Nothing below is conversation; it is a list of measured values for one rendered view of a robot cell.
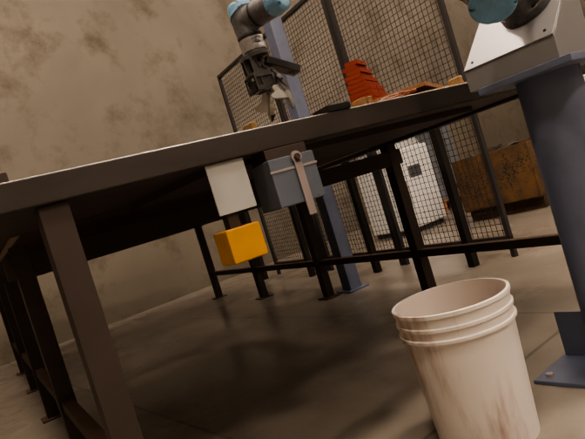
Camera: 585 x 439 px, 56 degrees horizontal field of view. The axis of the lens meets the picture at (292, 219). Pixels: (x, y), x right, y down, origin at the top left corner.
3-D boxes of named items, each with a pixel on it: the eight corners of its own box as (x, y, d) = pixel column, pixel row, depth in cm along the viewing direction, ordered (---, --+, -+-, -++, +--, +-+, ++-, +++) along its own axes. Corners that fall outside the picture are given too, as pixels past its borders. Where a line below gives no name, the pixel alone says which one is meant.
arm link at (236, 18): (239, -5, 158) (219, 9, 163) (252, 31, 158) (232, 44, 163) (256, -4, 164) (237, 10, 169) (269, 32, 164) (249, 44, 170)
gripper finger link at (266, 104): (254, 122, 173) (252, 94, 167) (270, 118, 175) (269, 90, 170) (259, 125, 170) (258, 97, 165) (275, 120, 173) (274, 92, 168)
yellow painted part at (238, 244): (269, 253, 129) (239, 156, 128) (235, 265, 124) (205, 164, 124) (254, 255, 136) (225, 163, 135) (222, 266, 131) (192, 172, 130)
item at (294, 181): (333, 207, 138) (312, 138, 137) (287, 222, 131) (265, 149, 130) (310, 212, 148) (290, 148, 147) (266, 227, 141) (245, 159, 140)
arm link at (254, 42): (256, 42, 169) (266, 30, 162) (261, 56, 169) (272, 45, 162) (234, 46, 166) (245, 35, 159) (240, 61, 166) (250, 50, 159)
